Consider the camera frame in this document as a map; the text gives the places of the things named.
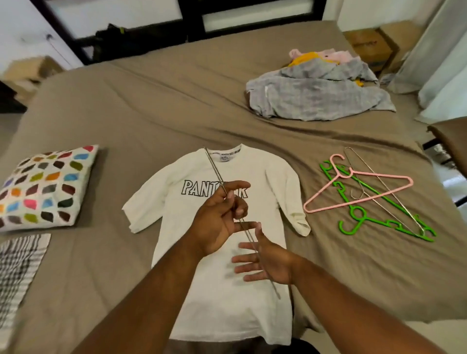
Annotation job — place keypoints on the sheer white curtain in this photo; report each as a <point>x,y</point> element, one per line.
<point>438,58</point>

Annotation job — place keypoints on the brown chair with black legs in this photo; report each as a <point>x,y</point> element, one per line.
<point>451,146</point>

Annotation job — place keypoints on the grey garment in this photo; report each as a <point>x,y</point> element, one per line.
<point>321,95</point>

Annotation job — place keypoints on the person's black trousers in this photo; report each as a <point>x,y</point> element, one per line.
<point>295,346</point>

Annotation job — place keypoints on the grey checked towel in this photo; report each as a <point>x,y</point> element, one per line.
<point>18,273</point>

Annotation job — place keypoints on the cream white garment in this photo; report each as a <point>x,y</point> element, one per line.
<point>219,306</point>

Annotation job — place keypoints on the colourful leaf print pillow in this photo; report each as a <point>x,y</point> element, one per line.
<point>44,186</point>

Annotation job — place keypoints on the person's left hand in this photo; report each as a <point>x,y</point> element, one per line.
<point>215,222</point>

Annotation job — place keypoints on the person's right hand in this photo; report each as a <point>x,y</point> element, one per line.
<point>271,261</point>

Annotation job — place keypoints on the black slatted headboard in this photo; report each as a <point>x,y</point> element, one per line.
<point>193,22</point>

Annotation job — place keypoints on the person's left forearm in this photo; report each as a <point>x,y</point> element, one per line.
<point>146,306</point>

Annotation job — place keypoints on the cardboard box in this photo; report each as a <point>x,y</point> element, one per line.
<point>405,36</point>
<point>368,45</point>

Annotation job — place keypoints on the person's right forearm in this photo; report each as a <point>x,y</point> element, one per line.
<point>357,313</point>

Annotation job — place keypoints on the pink and yellow garment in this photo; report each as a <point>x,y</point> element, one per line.
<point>314,56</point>

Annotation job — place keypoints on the pile of coloured plastic hangers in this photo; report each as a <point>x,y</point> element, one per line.
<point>350,186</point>

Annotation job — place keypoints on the black bag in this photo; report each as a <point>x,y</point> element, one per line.
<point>135,40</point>

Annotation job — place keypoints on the bed with taupe sheet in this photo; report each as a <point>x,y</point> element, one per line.
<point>146,102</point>

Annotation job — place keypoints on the cardboard boxes left of bed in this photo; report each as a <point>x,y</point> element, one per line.
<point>29,73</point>

